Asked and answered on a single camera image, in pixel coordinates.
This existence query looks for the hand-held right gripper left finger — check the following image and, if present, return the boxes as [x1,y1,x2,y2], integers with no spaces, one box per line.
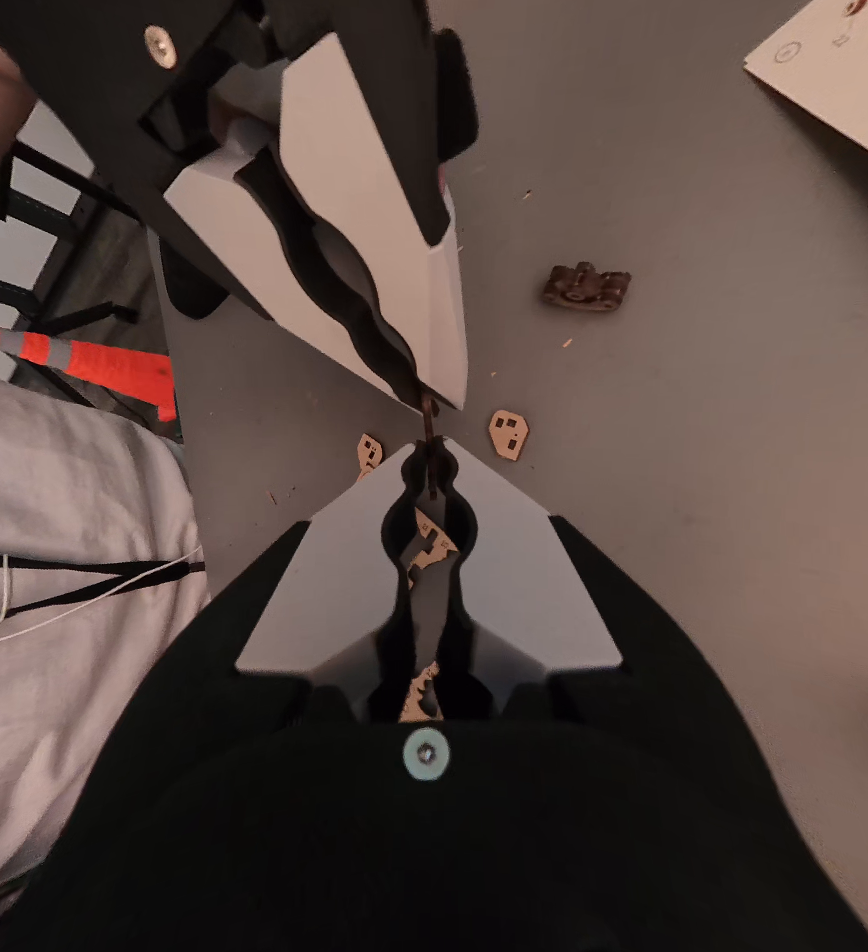
[235,442,426,721]

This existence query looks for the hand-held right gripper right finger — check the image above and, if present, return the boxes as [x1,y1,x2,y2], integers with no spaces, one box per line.
[440,437,624,711]

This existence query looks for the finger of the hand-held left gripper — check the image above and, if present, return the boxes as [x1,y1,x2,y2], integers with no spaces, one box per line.
[162,145,427,409]
[280,32,470,412]

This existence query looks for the notched wooden part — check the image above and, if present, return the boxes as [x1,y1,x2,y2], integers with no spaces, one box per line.
[417,393,444,498]

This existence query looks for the punched wooden parts sheet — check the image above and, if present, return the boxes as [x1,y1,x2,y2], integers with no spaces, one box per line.
[399,508,461,724]

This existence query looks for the orange safety vest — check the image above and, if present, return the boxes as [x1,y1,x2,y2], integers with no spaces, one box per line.
[0,318,179,423]

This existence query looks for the small dark wooden assembly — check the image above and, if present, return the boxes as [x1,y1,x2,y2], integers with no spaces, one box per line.
[540,260,633,315]

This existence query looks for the person's white shirt torso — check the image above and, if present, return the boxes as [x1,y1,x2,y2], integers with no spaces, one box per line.
[0,363,213,916]

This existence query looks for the illustrated instruction booklet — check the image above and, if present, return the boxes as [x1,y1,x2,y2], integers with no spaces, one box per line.
[743,0,868,177]

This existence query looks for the black metal stand frame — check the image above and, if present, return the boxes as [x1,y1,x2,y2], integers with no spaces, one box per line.
[0,137,145,336]

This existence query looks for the black shoulder strap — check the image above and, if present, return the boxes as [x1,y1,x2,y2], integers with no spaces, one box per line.
[0,549,206,642]

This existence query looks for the white cord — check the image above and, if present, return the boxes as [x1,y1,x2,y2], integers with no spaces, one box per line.
[0,546,204,652]

